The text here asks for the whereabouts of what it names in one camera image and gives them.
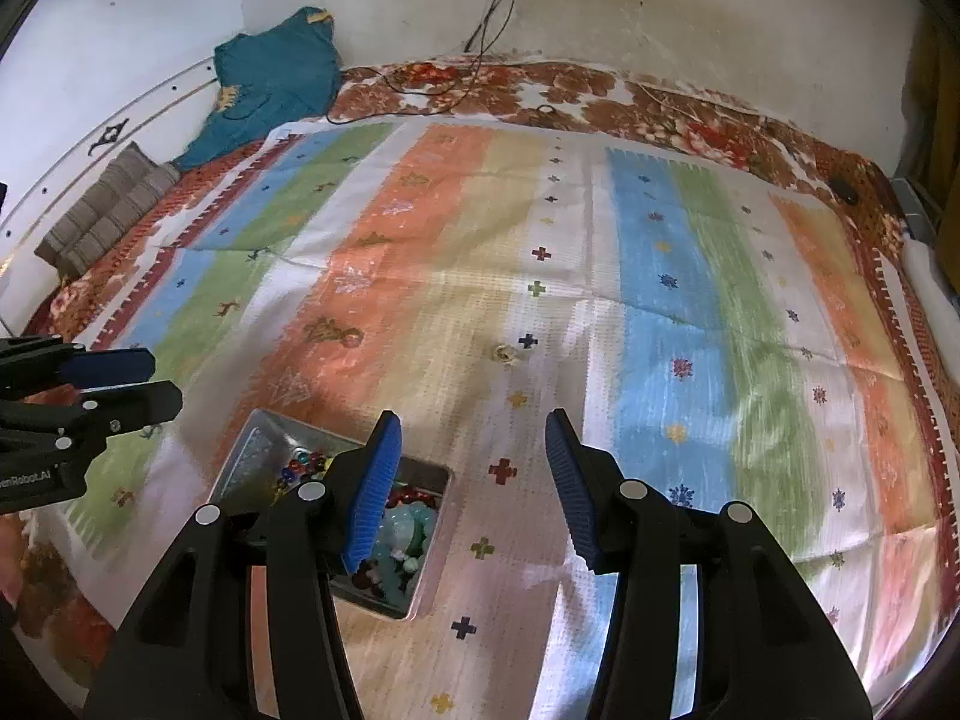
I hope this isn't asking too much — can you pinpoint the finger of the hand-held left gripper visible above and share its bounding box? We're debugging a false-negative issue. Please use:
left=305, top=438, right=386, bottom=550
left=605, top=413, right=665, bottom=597
left=0, top=381, right=184, bottom=466
left=0, top=340, right=156, bottom=398

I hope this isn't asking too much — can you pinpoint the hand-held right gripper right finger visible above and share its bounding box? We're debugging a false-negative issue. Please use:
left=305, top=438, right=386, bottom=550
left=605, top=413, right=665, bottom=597
left=544, top=408, right=875, bottom=720

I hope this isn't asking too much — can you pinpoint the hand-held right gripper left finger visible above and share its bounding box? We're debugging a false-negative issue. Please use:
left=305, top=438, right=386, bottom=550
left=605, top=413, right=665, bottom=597
left=81, top=410, right=404, bottom=720

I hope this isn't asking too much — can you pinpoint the pale jade bracelet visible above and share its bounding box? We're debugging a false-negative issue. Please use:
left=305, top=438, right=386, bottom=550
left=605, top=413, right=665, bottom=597
left=373, top=504, right=437, bottom=605

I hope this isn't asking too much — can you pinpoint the multicolour bead bracelet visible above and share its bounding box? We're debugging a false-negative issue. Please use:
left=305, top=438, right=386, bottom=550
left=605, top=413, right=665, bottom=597
left=274, top=448, right=335, bottom=496

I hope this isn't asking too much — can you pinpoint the silver metal tin box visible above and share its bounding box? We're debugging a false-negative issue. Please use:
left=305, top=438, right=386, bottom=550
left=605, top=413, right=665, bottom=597
left=205, top=408, right=455, bottom=621

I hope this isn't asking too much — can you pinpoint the person's left hand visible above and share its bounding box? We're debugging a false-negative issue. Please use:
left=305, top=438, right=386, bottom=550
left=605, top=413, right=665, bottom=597
left=0, top=517, right=25, bottom=608

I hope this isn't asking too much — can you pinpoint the grey striped folded cloth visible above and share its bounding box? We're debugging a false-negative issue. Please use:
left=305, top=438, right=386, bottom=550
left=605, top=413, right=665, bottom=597
left=34, top=141, right=183, bottom=278

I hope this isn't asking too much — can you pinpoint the white headboard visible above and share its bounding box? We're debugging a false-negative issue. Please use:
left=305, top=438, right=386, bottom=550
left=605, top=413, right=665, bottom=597
left=0, top=52, right=226, bottom=331

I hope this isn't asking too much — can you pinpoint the striped printed mat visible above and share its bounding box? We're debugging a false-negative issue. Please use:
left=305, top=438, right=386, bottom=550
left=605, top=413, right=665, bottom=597
left=64, top=120, right=950, bottom=720

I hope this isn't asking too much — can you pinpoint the teal shirt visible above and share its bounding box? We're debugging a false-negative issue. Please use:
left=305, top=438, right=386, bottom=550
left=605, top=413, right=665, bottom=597
left=174, top=6, right=344, bottom=172

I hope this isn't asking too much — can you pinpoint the mustard garment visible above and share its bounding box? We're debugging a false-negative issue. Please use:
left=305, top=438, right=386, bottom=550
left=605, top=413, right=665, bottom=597
left=911, top=11, right=960, bottom=188

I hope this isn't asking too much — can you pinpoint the white cable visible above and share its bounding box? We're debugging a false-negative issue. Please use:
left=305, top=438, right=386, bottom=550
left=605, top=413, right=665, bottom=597
left=621, top=73, right=755, bottom=117

